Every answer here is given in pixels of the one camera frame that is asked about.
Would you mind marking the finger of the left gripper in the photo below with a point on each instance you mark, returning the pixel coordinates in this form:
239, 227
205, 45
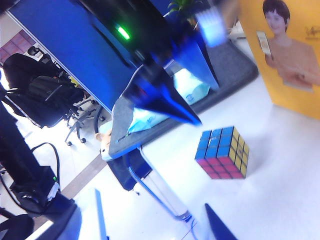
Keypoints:
197, 60
160, 97

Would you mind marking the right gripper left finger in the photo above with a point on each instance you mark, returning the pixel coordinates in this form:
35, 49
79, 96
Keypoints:
102, 220

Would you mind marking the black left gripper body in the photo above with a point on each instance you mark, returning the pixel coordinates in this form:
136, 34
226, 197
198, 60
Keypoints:
135, 20

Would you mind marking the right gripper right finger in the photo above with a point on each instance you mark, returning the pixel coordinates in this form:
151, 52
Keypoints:
220, 230

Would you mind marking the Rubik's cube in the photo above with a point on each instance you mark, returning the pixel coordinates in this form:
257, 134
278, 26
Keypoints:
220, 152

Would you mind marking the yellow printed paper bag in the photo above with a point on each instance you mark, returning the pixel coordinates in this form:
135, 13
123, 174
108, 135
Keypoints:
295, 75

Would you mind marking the light blue wet wipes pack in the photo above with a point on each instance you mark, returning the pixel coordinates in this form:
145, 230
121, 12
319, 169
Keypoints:
192, 90

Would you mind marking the dark grey felt mat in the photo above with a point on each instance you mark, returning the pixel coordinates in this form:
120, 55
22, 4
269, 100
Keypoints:
122, 130

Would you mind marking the green potted plant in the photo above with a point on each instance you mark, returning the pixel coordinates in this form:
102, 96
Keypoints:
185, 6

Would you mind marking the blue office partition panel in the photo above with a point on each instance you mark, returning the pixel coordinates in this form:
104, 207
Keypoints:
75, 50

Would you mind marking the plush animal toy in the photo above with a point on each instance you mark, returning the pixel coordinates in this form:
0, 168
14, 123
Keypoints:
105, 140

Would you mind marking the black box with green light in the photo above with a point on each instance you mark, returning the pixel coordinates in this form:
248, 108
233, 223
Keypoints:
35, 185

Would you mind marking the black office chair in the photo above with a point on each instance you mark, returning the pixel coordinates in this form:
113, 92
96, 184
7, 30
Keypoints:
45, 92

